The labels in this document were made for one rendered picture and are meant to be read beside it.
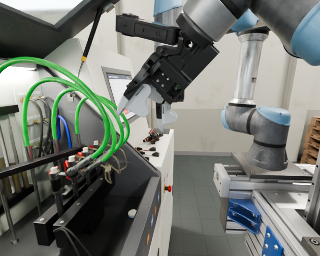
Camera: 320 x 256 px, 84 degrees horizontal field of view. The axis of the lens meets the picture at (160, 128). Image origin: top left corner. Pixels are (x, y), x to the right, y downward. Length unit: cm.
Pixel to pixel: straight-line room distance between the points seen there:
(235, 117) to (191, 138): 261
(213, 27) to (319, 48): 12
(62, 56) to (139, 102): 66
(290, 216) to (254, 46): 63
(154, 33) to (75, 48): 63
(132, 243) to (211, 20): 53
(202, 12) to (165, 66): 9
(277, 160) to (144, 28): 68
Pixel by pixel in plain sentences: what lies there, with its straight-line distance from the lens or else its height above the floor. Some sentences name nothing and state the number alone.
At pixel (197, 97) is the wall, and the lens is 329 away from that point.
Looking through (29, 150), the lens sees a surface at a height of 114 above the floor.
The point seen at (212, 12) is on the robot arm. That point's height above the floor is 146.
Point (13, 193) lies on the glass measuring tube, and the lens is 91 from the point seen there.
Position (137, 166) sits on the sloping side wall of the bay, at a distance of 84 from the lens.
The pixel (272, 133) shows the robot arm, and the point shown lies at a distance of 80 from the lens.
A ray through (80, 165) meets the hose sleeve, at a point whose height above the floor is 115.
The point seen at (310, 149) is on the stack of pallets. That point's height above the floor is 29.
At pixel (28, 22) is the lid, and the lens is 78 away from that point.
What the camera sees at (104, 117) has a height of 128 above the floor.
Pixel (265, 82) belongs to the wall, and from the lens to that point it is 361.
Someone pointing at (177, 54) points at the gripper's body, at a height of 141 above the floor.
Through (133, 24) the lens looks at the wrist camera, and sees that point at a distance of 34.
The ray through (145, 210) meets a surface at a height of 95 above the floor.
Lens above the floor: 137
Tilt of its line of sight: 15 degrees down
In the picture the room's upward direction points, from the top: straight up
